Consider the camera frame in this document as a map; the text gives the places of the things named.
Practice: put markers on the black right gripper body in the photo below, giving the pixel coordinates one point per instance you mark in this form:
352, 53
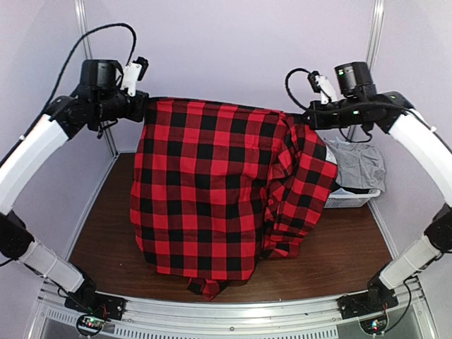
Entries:
349, 112

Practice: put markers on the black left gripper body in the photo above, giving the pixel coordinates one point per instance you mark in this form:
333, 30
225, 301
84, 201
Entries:
109, 106

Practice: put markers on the red black plaid shirt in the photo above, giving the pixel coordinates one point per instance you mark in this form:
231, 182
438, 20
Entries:
217, 187

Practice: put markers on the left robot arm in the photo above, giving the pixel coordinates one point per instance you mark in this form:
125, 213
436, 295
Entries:
60, 122

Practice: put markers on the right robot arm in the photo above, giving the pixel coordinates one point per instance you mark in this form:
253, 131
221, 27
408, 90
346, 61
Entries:
398, 118

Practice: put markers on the grey shirt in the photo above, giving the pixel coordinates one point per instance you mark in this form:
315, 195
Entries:
360, 165

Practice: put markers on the white plastic laundry basket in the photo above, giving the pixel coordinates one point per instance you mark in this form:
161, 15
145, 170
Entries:
345, 199

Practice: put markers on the right circuit board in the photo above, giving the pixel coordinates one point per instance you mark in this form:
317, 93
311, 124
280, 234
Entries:
374, 325

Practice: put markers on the circuit board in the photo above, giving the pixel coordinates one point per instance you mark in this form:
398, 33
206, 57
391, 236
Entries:
374, 325
88, 325

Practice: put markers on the left circuit board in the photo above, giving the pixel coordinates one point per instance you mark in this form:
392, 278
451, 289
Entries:
88, 325

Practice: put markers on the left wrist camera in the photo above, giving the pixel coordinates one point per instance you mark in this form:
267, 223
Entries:
133, 72

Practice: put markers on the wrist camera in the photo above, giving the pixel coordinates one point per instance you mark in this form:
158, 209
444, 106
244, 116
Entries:
321, 85
133, 72

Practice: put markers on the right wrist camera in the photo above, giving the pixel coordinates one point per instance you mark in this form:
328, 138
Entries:
321, 85

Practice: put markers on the aluminium corner post right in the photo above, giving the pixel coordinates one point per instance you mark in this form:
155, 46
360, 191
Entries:
375, 33

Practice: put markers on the aluminium corner post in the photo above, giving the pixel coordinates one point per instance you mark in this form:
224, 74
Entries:
375, 33
94, 72

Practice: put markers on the aluminium corner post left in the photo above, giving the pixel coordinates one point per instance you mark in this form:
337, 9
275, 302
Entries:
94, 72

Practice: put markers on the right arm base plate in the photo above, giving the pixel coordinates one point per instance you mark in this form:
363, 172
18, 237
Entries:
365, 303

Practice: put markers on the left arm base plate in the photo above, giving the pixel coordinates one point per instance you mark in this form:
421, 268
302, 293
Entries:
103, 306

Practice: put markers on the aluminium front rail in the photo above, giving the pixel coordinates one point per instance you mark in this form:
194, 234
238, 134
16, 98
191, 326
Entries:
307, 318

